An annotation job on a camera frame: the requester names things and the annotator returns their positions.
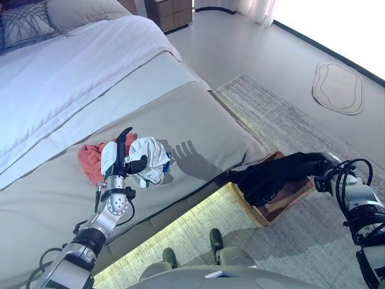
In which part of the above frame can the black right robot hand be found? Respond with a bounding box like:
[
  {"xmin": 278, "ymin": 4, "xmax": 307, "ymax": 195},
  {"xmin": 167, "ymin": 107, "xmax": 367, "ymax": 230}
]
[{"xmin": 312, "ymin": 152, "xmax": 341, "ymax": 180}]

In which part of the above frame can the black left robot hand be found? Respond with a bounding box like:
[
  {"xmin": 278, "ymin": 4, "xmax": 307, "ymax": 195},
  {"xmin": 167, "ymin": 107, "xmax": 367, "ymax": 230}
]
[{"xmin": 100, "ymin": 126, "xmax": 148, "ymax": 179}]

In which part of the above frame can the orange garment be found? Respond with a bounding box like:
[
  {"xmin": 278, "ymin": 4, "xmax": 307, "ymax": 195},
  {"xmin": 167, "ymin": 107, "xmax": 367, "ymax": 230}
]
[{"xmin": 78, "ymin": 134, "xmax": 136, "ymax": 184}]

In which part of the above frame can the white garment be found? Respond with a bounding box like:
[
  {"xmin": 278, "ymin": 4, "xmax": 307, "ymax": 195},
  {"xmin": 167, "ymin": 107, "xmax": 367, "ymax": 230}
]
[{"xmin": 125, "ymin": 137, "xmax": 172, "ymax": 189}]

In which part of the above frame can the black garment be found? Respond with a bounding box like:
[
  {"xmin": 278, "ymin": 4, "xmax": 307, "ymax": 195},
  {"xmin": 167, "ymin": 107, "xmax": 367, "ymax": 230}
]
[{"xmin": 227, "ymin": 152, "xmax": 327, "ymax": 208}]

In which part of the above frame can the brown wicker basket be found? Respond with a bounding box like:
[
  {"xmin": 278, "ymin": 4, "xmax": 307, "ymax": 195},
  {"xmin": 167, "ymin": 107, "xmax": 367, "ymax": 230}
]
[{"xmin": 227, "ymin": 151, "xmax": 317, "ymax": 228}]

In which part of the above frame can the bed with beige cover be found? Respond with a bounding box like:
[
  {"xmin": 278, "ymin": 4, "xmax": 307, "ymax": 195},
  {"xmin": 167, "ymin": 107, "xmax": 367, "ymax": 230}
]
[{"xmin": 0, "ymin": 51, "xmax": 269, "ymax": 281}]

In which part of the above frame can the small beige oval rug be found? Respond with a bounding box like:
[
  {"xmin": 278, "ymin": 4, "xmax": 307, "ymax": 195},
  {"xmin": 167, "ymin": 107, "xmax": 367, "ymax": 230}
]
[{"xmin": 312, "ymin": 62, "xmax": 365, "ymax": 116}]

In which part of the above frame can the white duvet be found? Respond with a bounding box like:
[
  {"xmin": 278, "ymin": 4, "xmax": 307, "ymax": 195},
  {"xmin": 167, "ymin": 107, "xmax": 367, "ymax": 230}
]
[{"xmin": 0, "ymin": 15, "xmax": 184, "ymax": 182}]

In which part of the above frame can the dark left robot foot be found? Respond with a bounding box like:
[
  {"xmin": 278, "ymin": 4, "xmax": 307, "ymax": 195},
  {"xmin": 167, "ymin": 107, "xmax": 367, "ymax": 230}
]
[{"xmin": 162, "ymin": 247, "xmax": 178, "ymax": 270}]

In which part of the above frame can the dark robot foot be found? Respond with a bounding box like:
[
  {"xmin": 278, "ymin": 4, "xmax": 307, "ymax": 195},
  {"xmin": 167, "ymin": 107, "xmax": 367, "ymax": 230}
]
[
  {"xmin": 162, "ymin": 247, "xmax": 178, "ymax": 270},
  {"xmin": 209, "ymin": 228, "xmax": 224, "ymax": 256}
]

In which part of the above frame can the silver left robot leg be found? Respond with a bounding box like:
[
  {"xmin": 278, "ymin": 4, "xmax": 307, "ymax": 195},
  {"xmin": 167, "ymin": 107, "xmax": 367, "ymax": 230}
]
[{"xmin": 140, "ymin": 261, "xmax": 181, "ymax": 281}]

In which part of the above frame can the silver robot leg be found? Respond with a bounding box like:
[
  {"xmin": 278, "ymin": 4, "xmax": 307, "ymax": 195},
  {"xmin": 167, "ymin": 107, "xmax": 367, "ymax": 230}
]
[
  {"xmin": 216, "ymin": 246, "xmax": 258, "ymax": 267},
  {"xmin": 140, "ymin": 261, "xmax": 181, "ymax": 281}
]

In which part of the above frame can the silver right robot leg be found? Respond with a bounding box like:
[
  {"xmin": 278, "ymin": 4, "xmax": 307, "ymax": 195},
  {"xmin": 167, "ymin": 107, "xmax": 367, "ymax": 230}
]
[{"xmin": 216, "ymin": 246, "xmax": 258, "ymax": 267}]

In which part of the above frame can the dark right robot foot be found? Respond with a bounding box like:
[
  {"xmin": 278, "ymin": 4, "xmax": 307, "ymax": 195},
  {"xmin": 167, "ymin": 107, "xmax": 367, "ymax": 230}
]
[{"xmin": 209, "ymin": 228, "xmax": 224, "ymax": 256}]

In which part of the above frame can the grey pillow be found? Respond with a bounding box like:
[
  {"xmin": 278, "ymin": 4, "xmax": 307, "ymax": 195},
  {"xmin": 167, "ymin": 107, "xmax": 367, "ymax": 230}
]
[{"xmin": 46, "ymin": 0, "xmax": 134, "ymax": 34}]

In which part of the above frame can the grey robot torso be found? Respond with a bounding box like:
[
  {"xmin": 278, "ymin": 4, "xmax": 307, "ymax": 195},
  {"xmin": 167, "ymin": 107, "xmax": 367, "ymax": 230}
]
[{"xmin": 126, "ymin": 264, "xmax": 335, "ymax": 289}]

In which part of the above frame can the brown tufted headboard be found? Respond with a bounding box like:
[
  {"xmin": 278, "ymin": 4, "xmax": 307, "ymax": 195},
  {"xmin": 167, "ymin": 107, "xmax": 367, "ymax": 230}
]
[{"xmin": 119, "ymin": 0, "xmax": 139, "ymax": 16}]

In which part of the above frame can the brown wooden nightstand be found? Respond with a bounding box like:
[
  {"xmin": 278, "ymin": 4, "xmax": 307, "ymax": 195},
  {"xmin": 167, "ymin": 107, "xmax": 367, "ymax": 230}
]
[{"xmin": 144, "ymin": 0, "xmax": 193, "ymax": 34}]

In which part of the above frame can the grey patterned cushion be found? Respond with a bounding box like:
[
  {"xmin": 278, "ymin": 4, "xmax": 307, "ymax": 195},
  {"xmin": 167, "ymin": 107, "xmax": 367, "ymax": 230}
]
[{"xmin": 0, "ymin": 1, "xmax": 58, "ymax": 54}]

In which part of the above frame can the sheer white curtain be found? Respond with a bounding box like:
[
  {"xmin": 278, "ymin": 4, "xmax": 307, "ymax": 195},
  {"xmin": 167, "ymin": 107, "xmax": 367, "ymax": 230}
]
[{"xmin": 234, "ymin": 0, "xmax": 277, "ymax": 28}]

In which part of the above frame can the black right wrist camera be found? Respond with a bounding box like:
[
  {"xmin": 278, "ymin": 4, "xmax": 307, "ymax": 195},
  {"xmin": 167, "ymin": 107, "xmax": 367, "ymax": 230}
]
[{"xmin": 314, "ymin": 176, "xmax": 332, "ymax": 192}]

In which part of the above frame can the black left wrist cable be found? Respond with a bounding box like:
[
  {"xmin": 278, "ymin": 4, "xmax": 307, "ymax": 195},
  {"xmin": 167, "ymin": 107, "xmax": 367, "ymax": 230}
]
[{"xmin": 115, "ymin": 198, "xmax": 135, "ymax": 227}]

